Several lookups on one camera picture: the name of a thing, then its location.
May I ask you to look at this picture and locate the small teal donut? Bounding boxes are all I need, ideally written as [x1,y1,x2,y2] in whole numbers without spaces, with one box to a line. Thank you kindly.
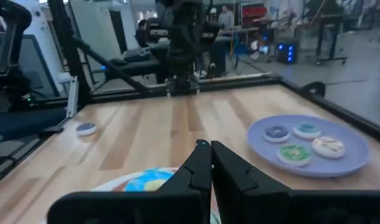
[292,122,322,140]

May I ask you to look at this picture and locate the black frame post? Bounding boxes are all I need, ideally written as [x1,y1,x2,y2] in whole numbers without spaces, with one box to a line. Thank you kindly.
[47,0,93,106]

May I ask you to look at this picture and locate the grey panel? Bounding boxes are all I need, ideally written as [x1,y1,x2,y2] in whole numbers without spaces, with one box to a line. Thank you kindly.
[18,34,60,97]

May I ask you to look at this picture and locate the red cabinet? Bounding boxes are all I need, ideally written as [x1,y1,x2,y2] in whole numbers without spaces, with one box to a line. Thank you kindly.
[242,6,267,20]

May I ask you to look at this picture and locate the black diagonal frame strut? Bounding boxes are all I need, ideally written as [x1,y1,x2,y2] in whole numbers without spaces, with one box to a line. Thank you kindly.
[72,36,152,96]

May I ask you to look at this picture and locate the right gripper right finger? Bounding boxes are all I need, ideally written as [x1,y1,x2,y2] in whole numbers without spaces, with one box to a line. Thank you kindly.
[211,140,292,224]

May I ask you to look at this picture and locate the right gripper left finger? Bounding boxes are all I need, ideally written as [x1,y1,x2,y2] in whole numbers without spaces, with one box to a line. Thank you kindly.
[158,139,212,224]

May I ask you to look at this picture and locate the computer tower blue lights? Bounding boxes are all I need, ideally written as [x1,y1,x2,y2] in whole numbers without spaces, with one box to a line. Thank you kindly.
[277,40,298,65]

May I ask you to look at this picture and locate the small dark blue donut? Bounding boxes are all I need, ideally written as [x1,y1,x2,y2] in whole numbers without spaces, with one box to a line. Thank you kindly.
[75,122,98,138]
[264,125,291,144]

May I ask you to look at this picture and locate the blue donut white drizzle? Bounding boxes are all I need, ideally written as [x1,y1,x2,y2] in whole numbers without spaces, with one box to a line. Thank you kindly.
[123,167,180,192]

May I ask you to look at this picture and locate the white aluminium bracket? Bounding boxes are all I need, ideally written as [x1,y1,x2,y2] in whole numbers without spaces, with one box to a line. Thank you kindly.
[65,76,80,119]

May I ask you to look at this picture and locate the small white donut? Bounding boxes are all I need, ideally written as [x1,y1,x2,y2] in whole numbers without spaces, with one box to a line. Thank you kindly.
[311,136,346,159]

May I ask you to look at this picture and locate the black low bench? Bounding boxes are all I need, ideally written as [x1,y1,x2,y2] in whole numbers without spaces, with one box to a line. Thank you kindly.
[104,46,162,82]

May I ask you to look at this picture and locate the small green donut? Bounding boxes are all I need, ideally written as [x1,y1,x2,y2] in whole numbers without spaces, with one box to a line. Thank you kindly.
[277,144,312,167]

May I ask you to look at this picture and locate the black articulated equipment rig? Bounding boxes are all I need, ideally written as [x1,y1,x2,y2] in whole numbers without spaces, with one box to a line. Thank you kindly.
[0,0,34,110]

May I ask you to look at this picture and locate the person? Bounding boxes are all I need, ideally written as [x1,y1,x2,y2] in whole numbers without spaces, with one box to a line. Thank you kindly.
[217,4,236,30]
[135,19,150,47]

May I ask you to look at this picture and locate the black standing desk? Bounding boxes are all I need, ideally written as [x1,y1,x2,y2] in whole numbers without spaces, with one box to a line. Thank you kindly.
[314,12,378,66]

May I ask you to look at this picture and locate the purple plate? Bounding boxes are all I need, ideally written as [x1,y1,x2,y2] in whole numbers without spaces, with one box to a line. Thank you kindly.
[246,114,371,179]

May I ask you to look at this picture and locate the grey keyboard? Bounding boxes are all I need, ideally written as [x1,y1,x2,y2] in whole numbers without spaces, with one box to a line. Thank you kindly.
[123,47,152,63]

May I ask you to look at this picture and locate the black arch handle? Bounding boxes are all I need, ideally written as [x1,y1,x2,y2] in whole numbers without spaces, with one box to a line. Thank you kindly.
[301,81,326,98]

